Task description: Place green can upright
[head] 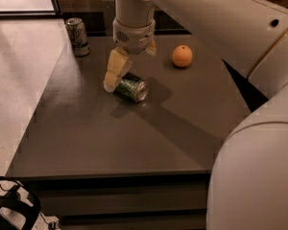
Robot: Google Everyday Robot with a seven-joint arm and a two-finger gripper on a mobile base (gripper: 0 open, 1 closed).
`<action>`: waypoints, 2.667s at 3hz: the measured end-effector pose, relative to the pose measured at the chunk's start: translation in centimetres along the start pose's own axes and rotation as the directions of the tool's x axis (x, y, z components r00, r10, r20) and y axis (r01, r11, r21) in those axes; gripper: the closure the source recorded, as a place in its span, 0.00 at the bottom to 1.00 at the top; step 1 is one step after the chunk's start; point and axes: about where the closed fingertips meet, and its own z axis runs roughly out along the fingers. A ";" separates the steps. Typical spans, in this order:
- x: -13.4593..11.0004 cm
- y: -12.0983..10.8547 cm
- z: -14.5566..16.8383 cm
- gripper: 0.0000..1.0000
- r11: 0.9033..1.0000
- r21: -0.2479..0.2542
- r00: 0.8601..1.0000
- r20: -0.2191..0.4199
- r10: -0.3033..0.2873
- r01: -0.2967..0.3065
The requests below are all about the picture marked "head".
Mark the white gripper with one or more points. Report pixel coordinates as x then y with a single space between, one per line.
134 38

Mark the green soda can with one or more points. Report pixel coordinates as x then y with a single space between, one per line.
133 87

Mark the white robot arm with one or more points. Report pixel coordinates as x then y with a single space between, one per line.
248 187

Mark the silver upright soda can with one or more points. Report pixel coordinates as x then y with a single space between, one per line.
77 35

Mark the orange fruit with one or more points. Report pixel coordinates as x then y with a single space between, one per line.
182 56

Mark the grey drawer cabinet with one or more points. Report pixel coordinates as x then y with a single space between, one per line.
104 162

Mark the black chair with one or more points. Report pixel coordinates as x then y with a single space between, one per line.
11 201

